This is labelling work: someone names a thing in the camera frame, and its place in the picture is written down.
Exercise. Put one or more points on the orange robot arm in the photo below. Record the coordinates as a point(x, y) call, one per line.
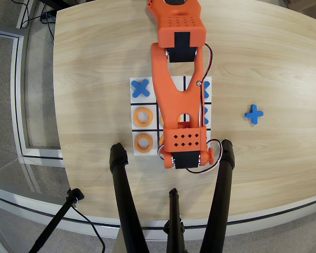
point(166, 87)

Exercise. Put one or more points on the blue foam cross piece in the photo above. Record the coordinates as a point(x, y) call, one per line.
point(140, 88)
point(206, 110)
point(207, 85)
point(254, 114)

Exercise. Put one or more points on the thin black tripod leg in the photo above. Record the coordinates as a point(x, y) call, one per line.
point(174, 210)

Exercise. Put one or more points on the white tic-tac-toe board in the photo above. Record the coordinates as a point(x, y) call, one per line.
point(133, 99)

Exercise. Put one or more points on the black stand pole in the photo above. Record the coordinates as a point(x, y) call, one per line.
point(55, 218)

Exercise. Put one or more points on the black camera tripod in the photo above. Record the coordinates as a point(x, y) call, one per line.
point(15, 203)

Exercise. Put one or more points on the white metal floor frame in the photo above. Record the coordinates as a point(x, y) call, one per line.
point(17, 105)

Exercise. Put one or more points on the black furniture frame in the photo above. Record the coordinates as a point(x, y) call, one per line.
point(58, 2)

